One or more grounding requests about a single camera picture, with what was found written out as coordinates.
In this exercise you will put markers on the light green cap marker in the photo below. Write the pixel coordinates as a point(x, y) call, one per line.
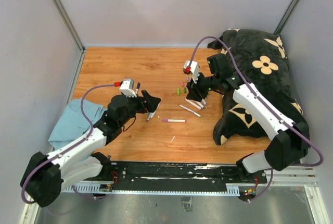
point(190, 110)

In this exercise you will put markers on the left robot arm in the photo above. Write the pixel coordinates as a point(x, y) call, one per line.
point(47, 175)

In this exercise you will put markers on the aluminium frame rails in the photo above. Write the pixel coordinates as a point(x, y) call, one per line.
point(289, 196)

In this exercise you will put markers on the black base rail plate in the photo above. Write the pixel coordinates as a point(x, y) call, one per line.
point(177, 177)

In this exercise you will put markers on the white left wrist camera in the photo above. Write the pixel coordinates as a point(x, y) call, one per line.
point(126, 87)

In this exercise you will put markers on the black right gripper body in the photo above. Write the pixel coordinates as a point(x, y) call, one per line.
point(203, 84)

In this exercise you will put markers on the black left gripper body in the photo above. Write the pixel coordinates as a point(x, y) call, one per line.
point(135, 106)

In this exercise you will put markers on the light blue cloth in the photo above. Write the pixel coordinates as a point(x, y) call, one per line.
point(72, 124)

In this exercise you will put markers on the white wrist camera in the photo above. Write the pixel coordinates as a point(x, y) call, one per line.
point(192, 68)
point(126, 87)

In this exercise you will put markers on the black floral pillow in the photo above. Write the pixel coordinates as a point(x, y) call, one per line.
point(261, 58)

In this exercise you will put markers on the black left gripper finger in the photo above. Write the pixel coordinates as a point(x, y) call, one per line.
point(152, 104)
point(146, 97)

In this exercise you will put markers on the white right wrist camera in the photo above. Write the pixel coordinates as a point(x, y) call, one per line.
point(192, 68)

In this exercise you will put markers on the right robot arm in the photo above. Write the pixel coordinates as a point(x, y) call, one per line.
point(288, 144)

